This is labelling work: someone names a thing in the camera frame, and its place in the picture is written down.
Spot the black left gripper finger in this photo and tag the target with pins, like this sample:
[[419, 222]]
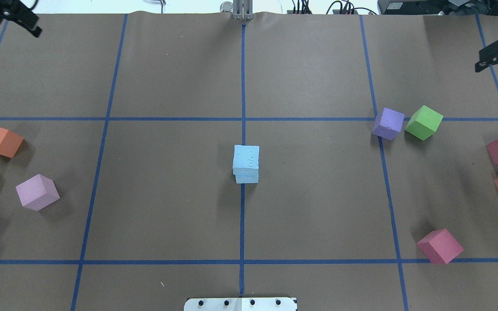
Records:
[[23, 16]]

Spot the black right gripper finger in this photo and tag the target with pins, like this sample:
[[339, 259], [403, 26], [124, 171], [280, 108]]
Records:
[[488, 56]]

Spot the blue foam block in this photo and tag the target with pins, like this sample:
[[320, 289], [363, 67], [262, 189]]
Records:
[[245, 159], [247, 177]]

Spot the green foam block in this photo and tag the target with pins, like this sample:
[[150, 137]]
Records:
[[424, 123]]

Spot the orange foam block left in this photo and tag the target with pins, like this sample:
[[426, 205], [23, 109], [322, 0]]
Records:
[[10, 143]]

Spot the purple foam block right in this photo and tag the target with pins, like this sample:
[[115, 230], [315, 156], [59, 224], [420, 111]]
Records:
[[388, 124]]

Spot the light pink foam block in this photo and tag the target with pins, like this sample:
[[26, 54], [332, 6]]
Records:
[[37, 192]]

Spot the magenta foam block right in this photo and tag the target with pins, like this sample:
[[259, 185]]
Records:
[[440, 246]]

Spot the aluminium frame post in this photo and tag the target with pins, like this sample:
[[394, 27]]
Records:
[[242, 10]]

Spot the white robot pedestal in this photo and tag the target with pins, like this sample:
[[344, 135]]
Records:
[[241, 304]]

